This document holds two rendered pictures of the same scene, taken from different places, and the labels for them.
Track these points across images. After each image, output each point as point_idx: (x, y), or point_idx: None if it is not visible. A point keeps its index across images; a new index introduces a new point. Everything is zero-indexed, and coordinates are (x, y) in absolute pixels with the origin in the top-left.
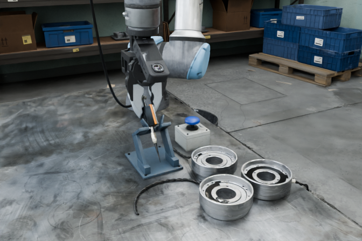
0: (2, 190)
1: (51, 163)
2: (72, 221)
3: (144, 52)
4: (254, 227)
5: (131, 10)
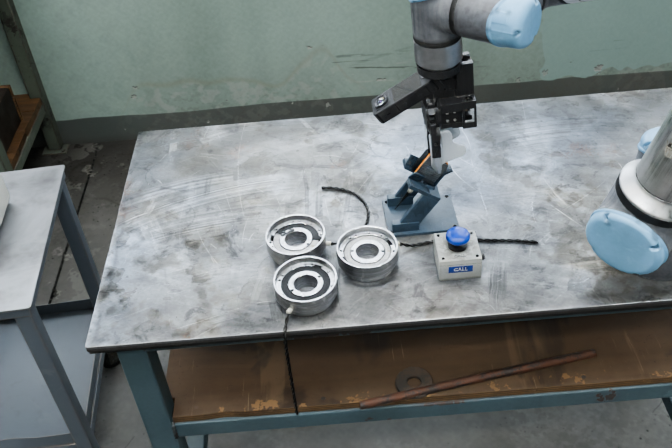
0: (415, 113)
1: (456, 140)
2: (338, 152)
3: (403, 82)
4: (253, 259)
5: None
